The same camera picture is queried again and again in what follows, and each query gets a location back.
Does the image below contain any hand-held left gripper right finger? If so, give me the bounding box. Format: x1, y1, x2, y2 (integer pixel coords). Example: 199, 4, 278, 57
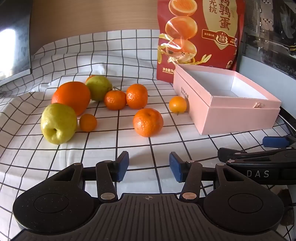
169, 152, 242, 202

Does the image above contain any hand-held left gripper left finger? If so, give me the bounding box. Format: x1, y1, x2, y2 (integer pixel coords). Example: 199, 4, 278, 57
54, 151, 129, 202

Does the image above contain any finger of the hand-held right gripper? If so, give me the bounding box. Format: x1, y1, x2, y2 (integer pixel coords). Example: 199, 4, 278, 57
218, 147, 296, 166
262, 135, 296, 149

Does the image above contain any pink cardboard box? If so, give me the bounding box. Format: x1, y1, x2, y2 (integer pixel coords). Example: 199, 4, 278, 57
173, 64, 282, 135

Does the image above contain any green pear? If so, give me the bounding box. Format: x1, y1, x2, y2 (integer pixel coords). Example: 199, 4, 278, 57
86, 75, 113, 101
41, 103, 78, 145

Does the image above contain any large orange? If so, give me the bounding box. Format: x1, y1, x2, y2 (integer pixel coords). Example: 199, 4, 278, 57
51, 81, 91, 116

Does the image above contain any white black checked cloth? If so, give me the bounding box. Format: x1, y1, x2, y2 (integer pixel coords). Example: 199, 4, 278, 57
0, 30, 296, 241

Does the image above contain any glass-sided computer case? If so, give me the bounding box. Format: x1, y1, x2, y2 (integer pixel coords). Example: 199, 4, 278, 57
236, 0, 296, 80

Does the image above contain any red snack bag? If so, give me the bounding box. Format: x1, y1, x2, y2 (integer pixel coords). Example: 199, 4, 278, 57
156, 0, 246, 82

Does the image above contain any black monitor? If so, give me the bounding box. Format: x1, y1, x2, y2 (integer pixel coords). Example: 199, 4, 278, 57
0, 0, 32, 87

